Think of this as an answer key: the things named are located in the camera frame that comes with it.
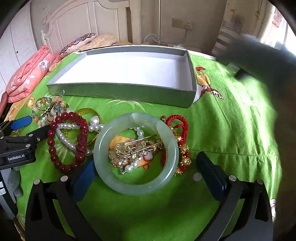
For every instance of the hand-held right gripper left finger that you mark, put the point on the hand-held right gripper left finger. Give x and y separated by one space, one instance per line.
84 183

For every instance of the pink floral quilt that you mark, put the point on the pink floral quilt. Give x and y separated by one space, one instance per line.
27 74

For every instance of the white bed headboard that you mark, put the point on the white bed headboard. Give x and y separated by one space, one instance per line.
76 20

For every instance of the embroidered pillow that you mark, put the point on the embroidered pillow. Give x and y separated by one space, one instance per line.
78 44

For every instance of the grey cardboard box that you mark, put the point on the grey cardboard box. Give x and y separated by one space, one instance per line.
115 92

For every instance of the white nightstand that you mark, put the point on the white nightstand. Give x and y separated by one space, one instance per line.
201 52

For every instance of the dark blurred object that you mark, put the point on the dark blurred object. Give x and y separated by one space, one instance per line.
266 64

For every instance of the printed curtain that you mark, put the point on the printed curtain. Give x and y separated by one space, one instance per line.
231 23

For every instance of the metal lamp pole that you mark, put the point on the metal lamp pole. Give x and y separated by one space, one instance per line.
159 20

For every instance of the wall socket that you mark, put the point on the wall socket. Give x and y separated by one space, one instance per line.
182 23

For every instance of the yellow floral bedsheet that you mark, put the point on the yellow floral bedsheet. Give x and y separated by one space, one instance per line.
17 109

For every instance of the pale green jade bangle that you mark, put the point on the pale green jade bangle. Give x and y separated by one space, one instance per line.
100 153

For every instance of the green printed blanket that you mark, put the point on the green printed blanket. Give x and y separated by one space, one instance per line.
231 129

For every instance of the person's left hand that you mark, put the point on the person's left hand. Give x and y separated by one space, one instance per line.
14 180

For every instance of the gold bangle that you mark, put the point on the gold bangle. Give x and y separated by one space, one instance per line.
86 111

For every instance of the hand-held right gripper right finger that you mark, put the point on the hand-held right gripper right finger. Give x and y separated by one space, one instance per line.
212 176

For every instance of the white wardrobe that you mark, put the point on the white wardrobe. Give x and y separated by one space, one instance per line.
18 41

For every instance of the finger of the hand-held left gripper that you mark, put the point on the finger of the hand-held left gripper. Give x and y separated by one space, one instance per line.
39 134
20 122

